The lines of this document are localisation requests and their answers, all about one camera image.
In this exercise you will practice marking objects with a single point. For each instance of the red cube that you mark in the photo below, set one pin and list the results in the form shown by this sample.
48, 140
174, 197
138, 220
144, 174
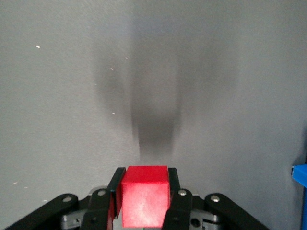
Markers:
145, 198

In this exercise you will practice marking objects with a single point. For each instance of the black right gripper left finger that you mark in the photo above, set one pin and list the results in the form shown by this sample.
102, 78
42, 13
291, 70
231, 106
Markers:
96, 210

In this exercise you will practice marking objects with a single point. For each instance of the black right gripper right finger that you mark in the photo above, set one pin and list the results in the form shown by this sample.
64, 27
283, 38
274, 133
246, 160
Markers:
182, 210

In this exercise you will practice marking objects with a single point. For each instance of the blue plastic storage bin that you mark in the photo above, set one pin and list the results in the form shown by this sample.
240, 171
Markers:
301, 175

